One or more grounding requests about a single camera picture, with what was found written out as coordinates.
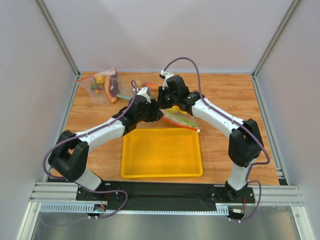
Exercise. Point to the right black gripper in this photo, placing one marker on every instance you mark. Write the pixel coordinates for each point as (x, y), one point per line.
(164, 97)

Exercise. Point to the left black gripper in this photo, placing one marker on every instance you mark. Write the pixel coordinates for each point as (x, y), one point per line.
(150, 111)

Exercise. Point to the red-zip clear bag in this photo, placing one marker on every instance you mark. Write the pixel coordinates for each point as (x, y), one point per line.
(100, 99)
(168, 116)

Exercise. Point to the fake green celery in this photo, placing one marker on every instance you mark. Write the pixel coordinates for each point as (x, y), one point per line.
(180, 120)

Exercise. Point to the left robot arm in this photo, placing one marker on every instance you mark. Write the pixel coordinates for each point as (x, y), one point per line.
(70, 154)

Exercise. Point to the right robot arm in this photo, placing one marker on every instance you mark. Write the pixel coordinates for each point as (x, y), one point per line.
(244, 137)

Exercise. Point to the fake yellow lemon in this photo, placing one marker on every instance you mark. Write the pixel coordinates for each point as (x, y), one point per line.
(173, 110)

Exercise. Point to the fake red-yellow mango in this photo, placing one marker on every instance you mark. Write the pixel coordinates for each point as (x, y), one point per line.
(152, 86)

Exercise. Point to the blue-zip clear bag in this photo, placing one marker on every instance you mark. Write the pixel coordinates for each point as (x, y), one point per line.
(127, 92)

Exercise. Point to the fake purple sweet potato slice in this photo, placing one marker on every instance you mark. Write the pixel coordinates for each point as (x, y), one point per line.
(111, 86)

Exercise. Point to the fake small cherry tomatoes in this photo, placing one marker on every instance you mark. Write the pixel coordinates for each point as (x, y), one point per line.
(97, 88)

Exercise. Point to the yellow plastic tray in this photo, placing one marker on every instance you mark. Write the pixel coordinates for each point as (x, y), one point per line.
(161, 153)

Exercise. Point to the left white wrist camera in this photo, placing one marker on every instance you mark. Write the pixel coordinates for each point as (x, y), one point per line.
(145, 92)

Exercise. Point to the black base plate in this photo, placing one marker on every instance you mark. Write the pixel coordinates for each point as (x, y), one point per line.
(161, 196)

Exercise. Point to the aluminium frame rail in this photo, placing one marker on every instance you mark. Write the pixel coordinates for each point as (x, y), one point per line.
(60, 196)

